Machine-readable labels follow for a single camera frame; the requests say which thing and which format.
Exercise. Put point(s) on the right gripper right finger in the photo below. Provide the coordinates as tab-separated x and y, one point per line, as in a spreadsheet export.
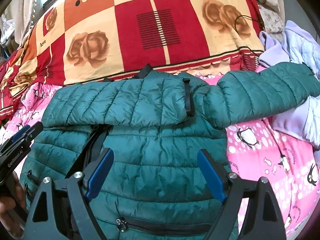
263	219

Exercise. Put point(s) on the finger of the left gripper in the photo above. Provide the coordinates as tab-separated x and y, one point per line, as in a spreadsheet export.
20	132
31	132

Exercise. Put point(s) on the green quilted puffer jacket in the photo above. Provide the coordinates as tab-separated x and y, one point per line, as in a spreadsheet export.
155	119

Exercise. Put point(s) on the red orange rose quilt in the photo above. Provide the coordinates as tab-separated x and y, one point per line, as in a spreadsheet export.
86	40

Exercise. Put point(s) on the lavender quilted jacket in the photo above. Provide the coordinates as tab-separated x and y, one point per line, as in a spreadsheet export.
297	58

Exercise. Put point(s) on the person's left hand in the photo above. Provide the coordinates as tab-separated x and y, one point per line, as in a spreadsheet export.
7	204

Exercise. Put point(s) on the pink penguin blanket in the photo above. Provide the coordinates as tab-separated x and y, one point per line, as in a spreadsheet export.
270	169

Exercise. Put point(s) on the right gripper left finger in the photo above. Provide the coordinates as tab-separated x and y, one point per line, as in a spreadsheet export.
56	200

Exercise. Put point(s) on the beige floral bedsheet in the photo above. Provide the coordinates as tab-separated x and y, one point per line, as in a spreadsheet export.
274	25

